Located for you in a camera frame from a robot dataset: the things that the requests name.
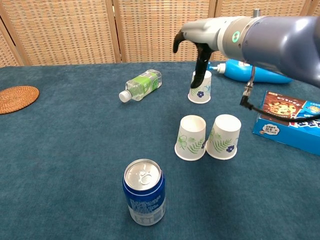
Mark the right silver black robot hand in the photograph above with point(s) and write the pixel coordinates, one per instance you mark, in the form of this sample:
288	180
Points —
205	32

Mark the white floral paper cup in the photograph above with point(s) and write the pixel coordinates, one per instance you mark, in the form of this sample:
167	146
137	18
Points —
190	140
203	91
225	135

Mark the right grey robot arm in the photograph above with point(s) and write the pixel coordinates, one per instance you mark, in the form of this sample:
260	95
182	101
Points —
280	42

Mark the blue pump lotion bottle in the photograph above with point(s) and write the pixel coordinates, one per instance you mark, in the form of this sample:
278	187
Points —
235	72

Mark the clear bottle green label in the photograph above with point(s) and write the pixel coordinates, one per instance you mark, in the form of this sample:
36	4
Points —
143	83

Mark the woven bamboo folding screen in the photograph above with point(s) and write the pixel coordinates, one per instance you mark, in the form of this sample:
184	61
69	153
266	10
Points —
100	30

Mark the blue chocolate cookie box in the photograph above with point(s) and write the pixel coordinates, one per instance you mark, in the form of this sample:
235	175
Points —
280	130

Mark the blue aluminium drink can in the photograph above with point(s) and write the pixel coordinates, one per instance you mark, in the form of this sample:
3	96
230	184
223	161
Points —
145	200

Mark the round woven rattan coaster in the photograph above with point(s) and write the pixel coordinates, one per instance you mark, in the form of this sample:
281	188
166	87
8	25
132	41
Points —
16	98

